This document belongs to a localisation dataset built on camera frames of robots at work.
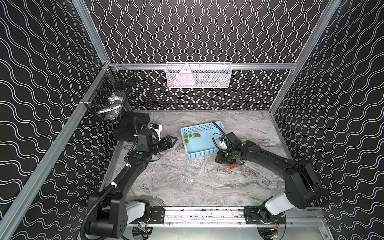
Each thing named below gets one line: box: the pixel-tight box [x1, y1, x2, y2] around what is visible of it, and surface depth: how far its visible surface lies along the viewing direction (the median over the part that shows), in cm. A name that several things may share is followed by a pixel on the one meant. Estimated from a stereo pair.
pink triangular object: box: [173, 62, 196, 86], surface depth 92 cm
